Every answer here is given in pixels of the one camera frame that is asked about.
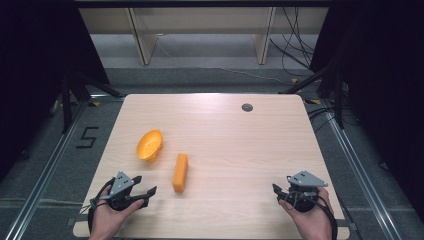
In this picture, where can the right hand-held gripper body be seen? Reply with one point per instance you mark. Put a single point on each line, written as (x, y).
(305, 180)

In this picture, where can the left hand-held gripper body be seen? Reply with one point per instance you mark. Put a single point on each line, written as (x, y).
(121, 182)

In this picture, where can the orange plastic bowl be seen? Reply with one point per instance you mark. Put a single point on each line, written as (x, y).
(148, 146)

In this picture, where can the orange rectangular block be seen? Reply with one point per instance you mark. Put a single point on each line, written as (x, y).
(180, 172)

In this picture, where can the person's left hand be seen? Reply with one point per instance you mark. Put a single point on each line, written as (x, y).
(106, 218)

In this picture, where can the person's right hand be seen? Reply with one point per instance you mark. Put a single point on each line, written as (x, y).
(313, 223)

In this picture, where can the black tape floor numeral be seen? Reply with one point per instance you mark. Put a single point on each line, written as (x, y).
(87, 137)

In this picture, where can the grey table grommet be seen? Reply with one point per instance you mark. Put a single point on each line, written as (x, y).
(247, 107)

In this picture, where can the black metal stand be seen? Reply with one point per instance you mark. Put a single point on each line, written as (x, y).
(66, 100)
(338, 93)

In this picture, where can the black curtain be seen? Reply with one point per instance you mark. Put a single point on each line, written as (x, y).
(36, 66)
(383, 83)

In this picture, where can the light wooden shelf unit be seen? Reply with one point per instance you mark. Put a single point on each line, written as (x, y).
(200, 23)

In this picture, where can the aluminium floor rail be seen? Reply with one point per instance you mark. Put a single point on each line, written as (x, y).
(363, 186)
(43, 173)

